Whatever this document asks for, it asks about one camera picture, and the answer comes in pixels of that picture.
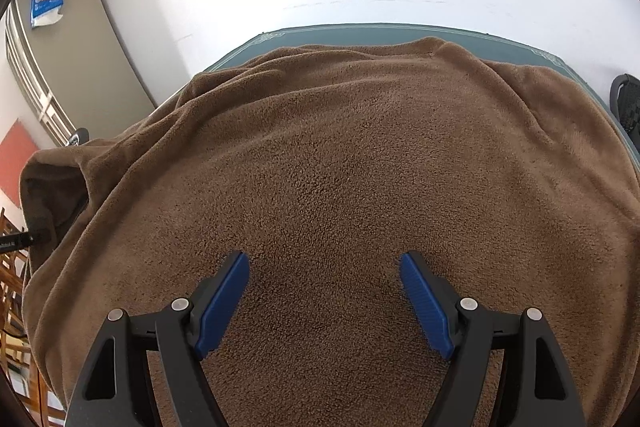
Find brown fleece garment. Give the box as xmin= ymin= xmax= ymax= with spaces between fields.
xmin=21 ymin=38 xmax=639 ymax=426

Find black mesh chair right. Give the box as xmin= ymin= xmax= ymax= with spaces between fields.
xmin=610 ymin=74 xmax=640 ymax=150

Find teal table mat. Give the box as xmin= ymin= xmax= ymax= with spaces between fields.
xmin=205 ymin=23 xmax=639 ymax=169

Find grey tall cabinet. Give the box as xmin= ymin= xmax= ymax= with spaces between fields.
xmin=6 ymin=0 xmax=155 ymax=145

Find red foam floor mat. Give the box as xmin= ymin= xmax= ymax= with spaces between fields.
xmin=0 ymin=120 xmax=38 ymax=207

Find wooden chair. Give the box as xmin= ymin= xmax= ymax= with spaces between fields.
xmin=1 ymin=216 xmax=66 ymax=426

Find blue white box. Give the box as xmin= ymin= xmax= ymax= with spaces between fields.
xmin=30 ymin=0 xmax=64 ymax=29

